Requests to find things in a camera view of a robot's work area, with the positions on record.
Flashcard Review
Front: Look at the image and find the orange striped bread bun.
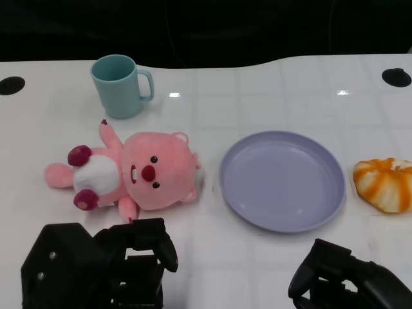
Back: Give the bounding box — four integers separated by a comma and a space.
353, 157, 412, 214

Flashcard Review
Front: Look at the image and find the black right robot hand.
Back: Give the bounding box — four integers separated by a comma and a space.
288, 238, 412, 309

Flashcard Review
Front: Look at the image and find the pink plush beaver doll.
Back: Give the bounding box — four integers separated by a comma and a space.
44, 119, 202, 223

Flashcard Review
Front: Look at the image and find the teal plastic mug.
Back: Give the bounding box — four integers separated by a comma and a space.
89, 54, 155, 120

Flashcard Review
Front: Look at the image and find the black round cable grommet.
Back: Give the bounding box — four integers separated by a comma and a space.
0, 76, 26, 96
381, 68, 412, 87

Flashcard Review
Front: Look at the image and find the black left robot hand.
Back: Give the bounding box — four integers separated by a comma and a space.
21, 218, 179, 309

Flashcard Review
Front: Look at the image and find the lavender plastic plate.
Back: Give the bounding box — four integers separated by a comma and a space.
218, 129, 346, 234

